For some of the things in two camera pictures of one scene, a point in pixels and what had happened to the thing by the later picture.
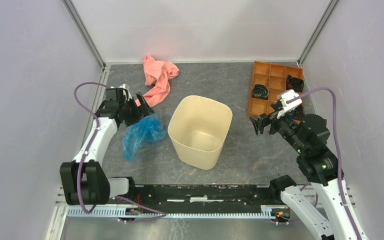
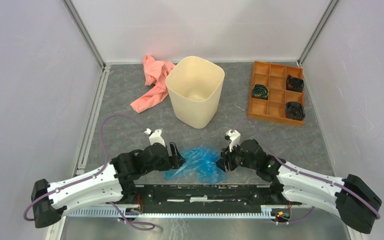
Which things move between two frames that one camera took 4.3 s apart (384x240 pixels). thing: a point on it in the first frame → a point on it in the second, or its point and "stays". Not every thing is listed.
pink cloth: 158,73 stays
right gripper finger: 255,120 → 220,164
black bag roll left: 260,91 stays
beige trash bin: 198,127 → 195,85
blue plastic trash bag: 150,128 → 200,166
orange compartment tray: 274,77 stays
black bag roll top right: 295,84 stays
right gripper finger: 261,125 → 223,155
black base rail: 200,195 stays
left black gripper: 137,115 → 176,159
